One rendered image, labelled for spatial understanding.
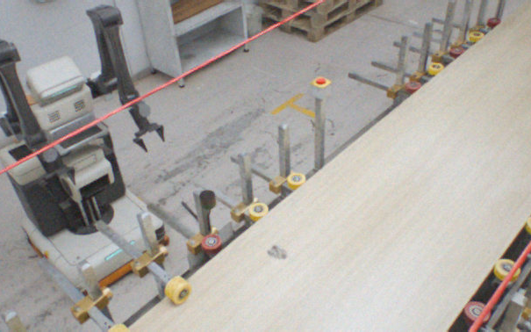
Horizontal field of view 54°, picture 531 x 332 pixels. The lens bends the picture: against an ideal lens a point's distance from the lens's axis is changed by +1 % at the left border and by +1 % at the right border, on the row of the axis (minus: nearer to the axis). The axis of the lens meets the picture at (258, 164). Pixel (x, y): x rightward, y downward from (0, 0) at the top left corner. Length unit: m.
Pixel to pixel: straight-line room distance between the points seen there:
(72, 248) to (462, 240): 2.05
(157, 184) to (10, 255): 1.03
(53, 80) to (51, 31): 2.10
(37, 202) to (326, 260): 1.68
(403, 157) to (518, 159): 0.49
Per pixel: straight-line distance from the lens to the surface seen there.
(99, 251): 3.04
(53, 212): 3.12
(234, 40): 5.26
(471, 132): 2.69
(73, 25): 4.59
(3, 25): 4.34
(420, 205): 2.24
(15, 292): 3.44
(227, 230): 2.30
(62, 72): 2.44
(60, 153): 2.49
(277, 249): 1.99
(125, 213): 3.20
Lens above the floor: 2.42
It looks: 39 degrees down
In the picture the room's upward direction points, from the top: 4 degrees counter-clockwise
